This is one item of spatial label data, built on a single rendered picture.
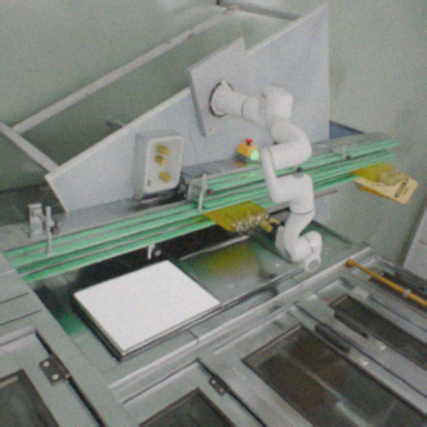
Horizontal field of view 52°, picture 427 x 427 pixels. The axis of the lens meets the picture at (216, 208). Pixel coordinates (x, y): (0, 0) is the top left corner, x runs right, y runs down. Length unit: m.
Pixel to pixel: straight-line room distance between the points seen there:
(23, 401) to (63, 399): 0.06
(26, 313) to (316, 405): 0.87
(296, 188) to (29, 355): 0.93
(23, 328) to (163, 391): 0.53
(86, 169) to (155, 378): 0.78
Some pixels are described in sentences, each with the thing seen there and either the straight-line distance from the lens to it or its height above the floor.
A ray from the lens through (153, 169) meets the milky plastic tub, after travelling 1.83.
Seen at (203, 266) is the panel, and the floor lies 1.10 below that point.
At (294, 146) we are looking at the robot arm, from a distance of 1.49.
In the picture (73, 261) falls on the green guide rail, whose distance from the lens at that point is 1.59.
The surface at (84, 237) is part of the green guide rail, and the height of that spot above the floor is 0.92.
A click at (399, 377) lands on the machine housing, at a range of 1.65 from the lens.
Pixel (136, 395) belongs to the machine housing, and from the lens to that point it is 1.35.
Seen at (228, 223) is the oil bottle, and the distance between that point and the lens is 1.84.
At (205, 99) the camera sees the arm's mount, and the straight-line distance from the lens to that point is 1.87.
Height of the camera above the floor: 2.11
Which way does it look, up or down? 38 degrees down
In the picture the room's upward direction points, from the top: 122 degrees clockwise
